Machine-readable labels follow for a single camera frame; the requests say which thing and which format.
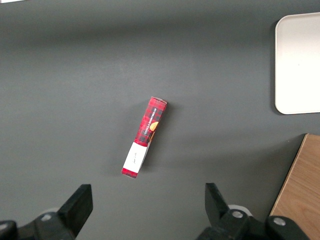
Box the red plaid cookie box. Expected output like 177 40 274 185
121 96 168 180

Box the beige plastic tray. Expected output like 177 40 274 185
274 11 320 115

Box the wooden drawer cabinet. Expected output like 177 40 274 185
269 133 320 240

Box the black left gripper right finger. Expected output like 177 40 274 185
196 182 310 240

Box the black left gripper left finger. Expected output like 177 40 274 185
0 184 94 240

